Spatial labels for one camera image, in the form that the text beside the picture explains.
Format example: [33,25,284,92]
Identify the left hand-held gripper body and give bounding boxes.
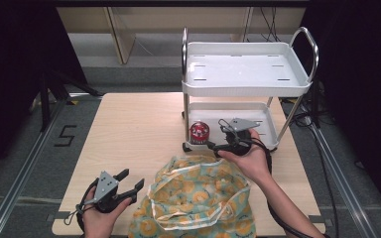
[93,170,132,214]

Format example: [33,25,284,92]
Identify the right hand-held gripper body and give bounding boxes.
[224,117,261,158]

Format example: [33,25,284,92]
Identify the red round can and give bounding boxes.
[190,121,211,146]

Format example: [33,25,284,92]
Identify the white two-tier cart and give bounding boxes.
[181,26,320,154]

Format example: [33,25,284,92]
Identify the yellow floral shopping bag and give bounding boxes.
[127,155,257,238]

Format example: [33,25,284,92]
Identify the person's right hand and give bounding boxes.
[217,128,273,186]

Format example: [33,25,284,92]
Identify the person's left hand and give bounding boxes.
[81,197,134,238]

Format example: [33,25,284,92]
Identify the black metal stand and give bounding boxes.
[39,70,102,133]

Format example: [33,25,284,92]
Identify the wooden furniture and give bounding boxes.
[57,6,307,65]

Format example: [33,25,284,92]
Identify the left hand-held gripper cable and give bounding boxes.
[63,178,100,233]

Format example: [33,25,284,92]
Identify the hand-held gripper cable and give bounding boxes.
[63,178,100,233]
[217,118,331,238]

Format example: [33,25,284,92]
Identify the right hand-held gripper cable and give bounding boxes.
[217,118,331,238]

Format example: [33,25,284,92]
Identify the metal floor rail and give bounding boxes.
[309,123,380,238]
[0,93,103,238]

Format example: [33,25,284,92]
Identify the black floor cables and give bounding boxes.
[280,96,366,238]

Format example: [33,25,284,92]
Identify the hanging black cables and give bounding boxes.
[259,7,283,44]

